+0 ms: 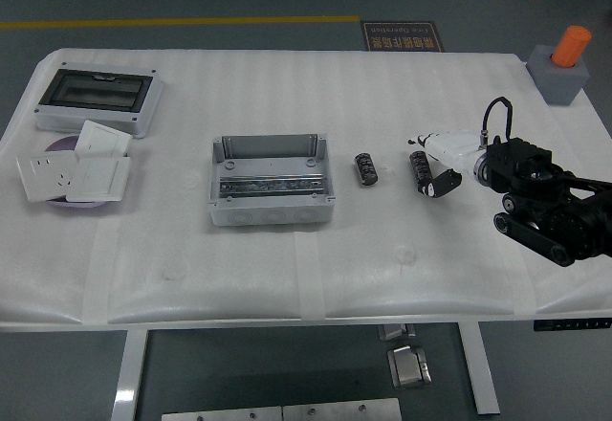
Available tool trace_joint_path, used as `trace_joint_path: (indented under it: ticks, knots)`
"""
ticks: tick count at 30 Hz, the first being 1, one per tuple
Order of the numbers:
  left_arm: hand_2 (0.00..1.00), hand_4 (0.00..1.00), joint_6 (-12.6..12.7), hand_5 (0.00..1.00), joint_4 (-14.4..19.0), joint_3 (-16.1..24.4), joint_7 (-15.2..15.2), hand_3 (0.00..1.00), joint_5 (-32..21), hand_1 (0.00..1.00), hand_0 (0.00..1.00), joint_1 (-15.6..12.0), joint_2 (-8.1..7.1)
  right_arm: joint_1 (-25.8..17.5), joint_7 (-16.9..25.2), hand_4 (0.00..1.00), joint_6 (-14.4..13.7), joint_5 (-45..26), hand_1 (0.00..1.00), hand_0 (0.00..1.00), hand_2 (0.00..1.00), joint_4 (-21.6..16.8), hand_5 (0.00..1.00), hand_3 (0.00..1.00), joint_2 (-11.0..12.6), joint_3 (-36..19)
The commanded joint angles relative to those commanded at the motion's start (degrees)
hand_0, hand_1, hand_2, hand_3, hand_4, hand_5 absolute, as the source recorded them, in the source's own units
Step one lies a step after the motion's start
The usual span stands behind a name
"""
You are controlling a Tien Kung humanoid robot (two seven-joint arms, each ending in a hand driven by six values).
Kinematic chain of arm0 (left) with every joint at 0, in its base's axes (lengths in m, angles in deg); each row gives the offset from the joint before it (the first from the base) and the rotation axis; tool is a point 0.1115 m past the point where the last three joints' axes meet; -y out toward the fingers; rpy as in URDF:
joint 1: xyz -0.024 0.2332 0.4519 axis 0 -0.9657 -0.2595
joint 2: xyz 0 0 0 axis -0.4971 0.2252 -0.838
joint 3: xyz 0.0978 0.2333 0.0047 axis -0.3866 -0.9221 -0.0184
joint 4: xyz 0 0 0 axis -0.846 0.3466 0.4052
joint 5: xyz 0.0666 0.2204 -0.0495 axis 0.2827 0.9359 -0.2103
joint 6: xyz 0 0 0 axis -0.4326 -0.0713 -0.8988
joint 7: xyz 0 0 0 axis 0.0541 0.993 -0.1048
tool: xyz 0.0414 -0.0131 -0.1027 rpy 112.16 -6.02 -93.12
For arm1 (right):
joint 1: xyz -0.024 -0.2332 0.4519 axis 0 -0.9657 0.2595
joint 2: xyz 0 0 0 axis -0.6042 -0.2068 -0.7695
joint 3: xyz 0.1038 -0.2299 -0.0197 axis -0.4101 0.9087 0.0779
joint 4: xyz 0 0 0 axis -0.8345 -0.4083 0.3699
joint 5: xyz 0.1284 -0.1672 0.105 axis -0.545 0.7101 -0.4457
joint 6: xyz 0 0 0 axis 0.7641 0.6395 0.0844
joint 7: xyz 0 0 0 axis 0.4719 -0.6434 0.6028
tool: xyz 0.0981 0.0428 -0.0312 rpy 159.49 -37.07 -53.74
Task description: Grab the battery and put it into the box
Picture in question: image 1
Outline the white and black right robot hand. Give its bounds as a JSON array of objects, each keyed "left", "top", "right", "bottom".
[{"left": 407, "top": 128, "right": 482, "bottom": 199}]

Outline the grey open junction box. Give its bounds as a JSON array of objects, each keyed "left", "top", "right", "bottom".
[{"left": 208, "top": 132, "right": 336, "bottom": 228}]

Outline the grey distribution box dark window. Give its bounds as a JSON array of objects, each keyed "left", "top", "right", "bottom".
[{"left": 33, "top": 61, "right": 165, "bottom": 141}]

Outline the dark floor sign mat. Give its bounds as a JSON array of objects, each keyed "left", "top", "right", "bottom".
[{"left": 361, "top": 20, "right": 446, "bottom": 53}]

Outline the grey foam block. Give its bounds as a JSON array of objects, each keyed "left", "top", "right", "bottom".
[{"left": 526, "top": 44, "right": 591, "bottom": 106}]

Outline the orange cylinder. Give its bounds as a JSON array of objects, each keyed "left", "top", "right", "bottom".
[{"left": 550, "top": 25, "right": 593, "bottom": 70}]

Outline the black table control panel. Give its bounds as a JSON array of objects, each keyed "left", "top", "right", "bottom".
[{"left": 533, "top": 317, "right": 612, "bottom": 333}]

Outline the white foam table mat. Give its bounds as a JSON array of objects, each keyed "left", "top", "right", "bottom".
[{"left": 0, "top": 47, "right": 612, "bottom": 327}]

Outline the white table leg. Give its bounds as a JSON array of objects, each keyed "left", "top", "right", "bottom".
[
  {"left": 455, "top": 321, "right": 502, "bottom": 417},
  {"left": 110, "top": 329, "right": 151, "bottom": 421}
]

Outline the metal floor hinge block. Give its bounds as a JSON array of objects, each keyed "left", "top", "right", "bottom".
[{"left": 386, "top": 343, "right": 433, "bottom": 390}]

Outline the grey metal floor plate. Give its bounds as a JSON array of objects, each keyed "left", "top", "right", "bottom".
[
  {"left": 161, "top": 406, "right": 284, "bottom": 421},
  {"left": 281, "top": 397, "right": 404, "bottom": 421}
]

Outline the white tape strip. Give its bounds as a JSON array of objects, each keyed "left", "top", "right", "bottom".
[{"left": 80, "top": 219, "right": 123, "bottom": 325}]

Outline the purple round plate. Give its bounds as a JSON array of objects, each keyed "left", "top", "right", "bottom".
[{"left": 45, "top": 136, "right": 117, "bottom": 211}]

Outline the metal DIN rail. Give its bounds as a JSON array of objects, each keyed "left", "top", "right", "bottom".
[{"left": 218, "top": 174, "right": 327, "bottom": 199}]

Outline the small metal floor bracket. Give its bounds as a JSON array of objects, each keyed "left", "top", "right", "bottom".
[{"left": 377, "top": 323, "right": 418, "bottom": 343}]

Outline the white wall switch panel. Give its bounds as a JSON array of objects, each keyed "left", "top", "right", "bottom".
[
  {"left": 75, "top": 120, "right": 134, "bottom": 159},
  {"left": 65, "top": 155, "right": 132, "bottom": 203}
]

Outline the white wall socket panel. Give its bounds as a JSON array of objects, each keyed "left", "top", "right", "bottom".
[{"left": 14, "top": 151, "right": 80, "bottom": 203}]

